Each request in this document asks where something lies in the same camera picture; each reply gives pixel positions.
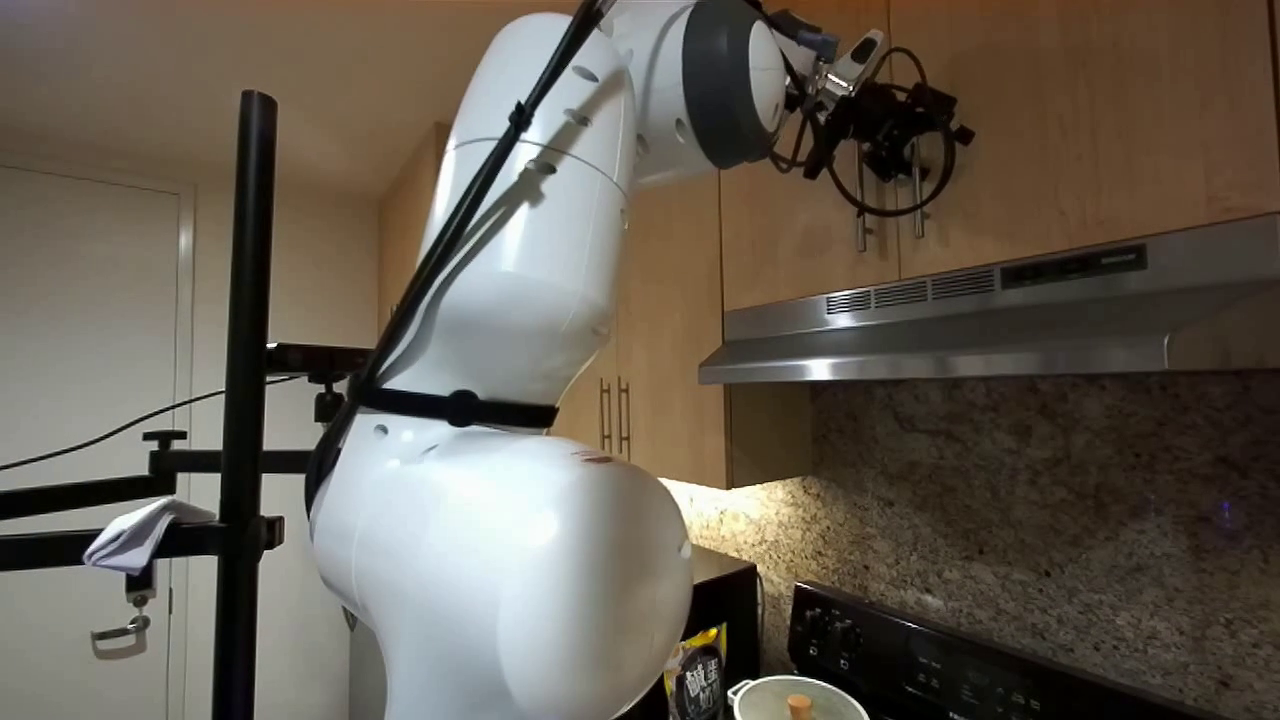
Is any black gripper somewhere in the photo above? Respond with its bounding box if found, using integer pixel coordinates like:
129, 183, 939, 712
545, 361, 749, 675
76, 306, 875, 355
856, 80, 982, 173

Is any wooden hood cabinet door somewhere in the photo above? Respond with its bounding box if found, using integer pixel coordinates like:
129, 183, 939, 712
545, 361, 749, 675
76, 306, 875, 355
718, 0, 899, 320
884, 0, 1280, 278

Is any wooden cabinet side panel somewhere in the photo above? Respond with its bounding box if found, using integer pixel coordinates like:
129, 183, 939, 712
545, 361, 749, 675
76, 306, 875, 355
719, 380, 821, 493

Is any black stove control panel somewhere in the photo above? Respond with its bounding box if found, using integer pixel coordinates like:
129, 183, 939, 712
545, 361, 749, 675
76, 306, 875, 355
783, 580, 1212, 720

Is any white room door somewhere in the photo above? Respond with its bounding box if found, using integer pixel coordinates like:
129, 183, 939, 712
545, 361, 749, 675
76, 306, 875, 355
0, 156, 201, 720

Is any metal door lever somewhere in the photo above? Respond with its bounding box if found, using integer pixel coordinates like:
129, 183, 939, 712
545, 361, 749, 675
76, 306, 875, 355
89, 609, 153, 662

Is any stainless steel range hood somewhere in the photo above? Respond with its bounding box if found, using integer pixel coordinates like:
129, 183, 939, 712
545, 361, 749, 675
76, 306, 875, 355
697, 213, 1280, 392

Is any black box appliance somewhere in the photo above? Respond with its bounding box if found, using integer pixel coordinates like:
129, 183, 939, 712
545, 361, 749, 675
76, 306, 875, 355
679, 538, 763, 675

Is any white pot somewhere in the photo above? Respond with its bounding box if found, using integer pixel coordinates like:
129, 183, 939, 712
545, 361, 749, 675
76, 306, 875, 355
726, 671, 875, 720

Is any black and yellow bag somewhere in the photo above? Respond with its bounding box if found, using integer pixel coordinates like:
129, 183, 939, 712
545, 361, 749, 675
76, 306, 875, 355
660, 619, 735, 720

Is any black vertical stand pole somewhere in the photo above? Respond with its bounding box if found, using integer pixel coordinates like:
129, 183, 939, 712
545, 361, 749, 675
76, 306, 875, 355
214, 87, 279, 720

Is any black stand crossbar with knob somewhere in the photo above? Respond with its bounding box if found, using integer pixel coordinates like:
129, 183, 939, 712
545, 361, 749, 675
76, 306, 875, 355
0, 429, 322, 524

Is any white cloth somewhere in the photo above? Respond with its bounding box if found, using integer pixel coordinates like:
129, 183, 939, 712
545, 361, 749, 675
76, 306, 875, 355
82, 494, 220, 580

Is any black gripper cable bundle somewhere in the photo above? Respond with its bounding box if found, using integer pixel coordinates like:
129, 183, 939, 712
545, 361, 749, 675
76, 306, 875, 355
763, 0, 963, 223

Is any tall wooden wall cabinet door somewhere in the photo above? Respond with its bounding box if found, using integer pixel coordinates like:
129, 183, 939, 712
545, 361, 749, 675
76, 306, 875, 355
607, 173, 732, 493
552, 333, 622, 454

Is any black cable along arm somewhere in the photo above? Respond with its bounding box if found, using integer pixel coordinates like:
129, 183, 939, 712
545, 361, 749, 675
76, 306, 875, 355
302, 0, 622, 521

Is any black strap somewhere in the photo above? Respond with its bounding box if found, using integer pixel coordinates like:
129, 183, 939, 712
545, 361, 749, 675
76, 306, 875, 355
354, 380, 561, 430

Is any thin black cable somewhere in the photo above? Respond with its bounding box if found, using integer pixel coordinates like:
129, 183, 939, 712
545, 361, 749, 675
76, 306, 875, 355
0, 384, 232, 478

